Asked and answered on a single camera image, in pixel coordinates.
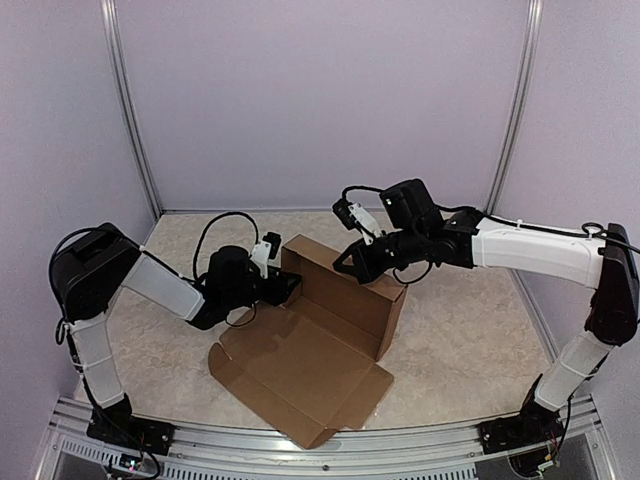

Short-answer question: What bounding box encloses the right aluminium side rail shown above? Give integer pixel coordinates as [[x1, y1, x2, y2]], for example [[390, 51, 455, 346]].
[[509, 270, 565, 363]]

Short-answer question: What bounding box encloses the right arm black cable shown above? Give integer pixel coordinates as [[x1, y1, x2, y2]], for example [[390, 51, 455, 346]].
[[341, 184, 640, 251]]

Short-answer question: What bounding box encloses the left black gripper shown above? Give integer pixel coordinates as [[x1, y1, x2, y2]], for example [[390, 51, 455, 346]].
[[225, 266, 302, 311]]

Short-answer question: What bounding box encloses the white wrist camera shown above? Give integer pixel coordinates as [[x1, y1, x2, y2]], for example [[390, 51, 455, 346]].
[[332, 198, 383, 245], [249, 232, 282, 279]]

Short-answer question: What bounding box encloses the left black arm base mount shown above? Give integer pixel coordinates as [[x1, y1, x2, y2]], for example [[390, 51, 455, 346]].
[[86, 417, 176, 456]]

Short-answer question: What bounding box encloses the left aluminium corner post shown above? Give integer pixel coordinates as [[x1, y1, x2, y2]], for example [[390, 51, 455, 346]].
[[99, 0, 164, 220]]

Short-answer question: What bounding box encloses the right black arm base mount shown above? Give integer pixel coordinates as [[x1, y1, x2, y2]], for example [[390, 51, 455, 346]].
[[478, 414, 564, 454]]

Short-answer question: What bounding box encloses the aluminium front frame rail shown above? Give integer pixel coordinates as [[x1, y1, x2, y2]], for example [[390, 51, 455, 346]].
[[34, 394, 621, 480]]

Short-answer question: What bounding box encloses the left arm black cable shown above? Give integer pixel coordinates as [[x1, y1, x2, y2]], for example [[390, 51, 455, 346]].
[[49, 212, 261, 346]]

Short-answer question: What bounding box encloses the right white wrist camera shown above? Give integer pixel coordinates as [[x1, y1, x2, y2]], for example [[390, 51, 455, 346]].
[[332, 198, 383, 245]]

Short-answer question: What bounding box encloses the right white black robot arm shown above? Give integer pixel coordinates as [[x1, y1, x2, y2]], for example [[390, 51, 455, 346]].
[[332, 179, 639, 444]]

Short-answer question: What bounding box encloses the brown cardboard box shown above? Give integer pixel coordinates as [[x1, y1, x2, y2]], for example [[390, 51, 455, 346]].
[[208, 235, 407, 449]]

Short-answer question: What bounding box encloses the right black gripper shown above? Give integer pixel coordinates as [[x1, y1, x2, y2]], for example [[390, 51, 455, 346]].
[[333, 224, 427, 283]]

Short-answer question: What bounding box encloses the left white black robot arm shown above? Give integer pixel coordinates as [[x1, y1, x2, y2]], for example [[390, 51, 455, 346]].
[[47, 223, 301, 445]]

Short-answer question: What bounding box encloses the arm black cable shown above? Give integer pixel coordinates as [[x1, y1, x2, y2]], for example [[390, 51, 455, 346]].
[[49, 212, 261, 346], [341, 184, 640, 251]]

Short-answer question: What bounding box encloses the right aluminium corner post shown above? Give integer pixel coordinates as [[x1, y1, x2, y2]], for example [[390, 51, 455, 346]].
[[484, 0, 544, 214]]

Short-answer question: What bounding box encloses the aluminium corner post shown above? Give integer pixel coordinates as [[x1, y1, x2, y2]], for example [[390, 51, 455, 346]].
[[484, 0, 544, 214], [99, 0, 164, 220]]

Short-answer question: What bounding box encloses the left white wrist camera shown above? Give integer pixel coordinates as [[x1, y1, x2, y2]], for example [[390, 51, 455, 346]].
[[249, 232, 282, 279]]

